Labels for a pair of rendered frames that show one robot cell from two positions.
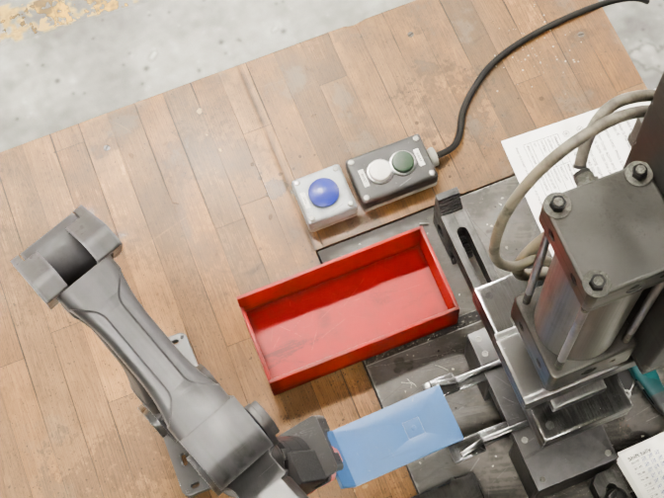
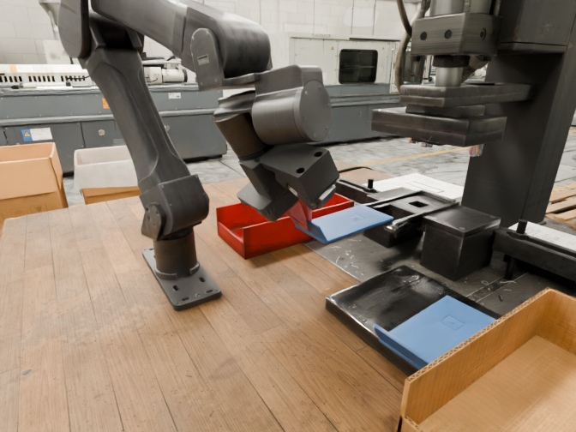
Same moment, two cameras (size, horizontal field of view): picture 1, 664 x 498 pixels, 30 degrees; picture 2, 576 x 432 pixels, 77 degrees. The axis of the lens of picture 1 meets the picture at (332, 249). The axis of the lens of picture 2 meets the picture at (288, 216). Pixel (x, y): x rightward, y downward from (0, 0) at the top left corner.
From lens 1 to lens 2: 123 cm
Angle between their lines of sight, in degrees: 48
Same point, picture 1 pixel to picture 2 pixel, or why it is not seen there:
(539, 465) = (454, 225)
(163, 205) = not seen: hidden behind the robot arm
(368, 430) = (323, 221)
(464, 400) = (375, 249)
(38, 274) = not seen: outside the picture
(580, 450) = (473, 218)
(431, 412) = (363, 212)
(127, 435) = (128, 287)
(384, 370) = (317, 244)
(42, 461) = (44, 309)
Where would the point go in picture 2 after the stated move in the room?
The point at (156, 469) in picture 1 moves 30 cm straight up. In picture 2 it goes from (150, 301) to (111, 75)
